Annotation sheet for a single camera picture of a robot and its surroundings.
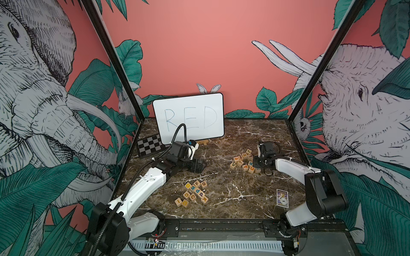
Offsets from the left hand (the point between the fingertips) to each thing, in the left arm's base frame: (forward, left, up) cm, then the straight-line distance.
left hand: (201, 161), depth 80 cm
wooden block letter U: (+1, -29, -14) cm, 32 cm away
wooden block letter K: (-15, -1, -13) cm, 20 cm away
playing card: (-16, -42, -14) cm, 47 cm away
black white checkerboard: (+21, +33, -13) cm, 41 cm away
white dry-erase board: (+30, -2, +3) cm, 30 cm away
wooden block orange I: (-16, +12, -13) cm, 24 cm away
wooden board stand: (+20, -2, -11) cm, 23 cm away
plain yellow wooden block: (-16, +9, -14) cm, 23 cm away
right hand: (+7, -32, -12) cm, 35 cm away
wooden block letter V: (+4, -18, -13) cm, 23 cm away
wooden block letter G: (-7, -1, -14) cm, 15 cm away
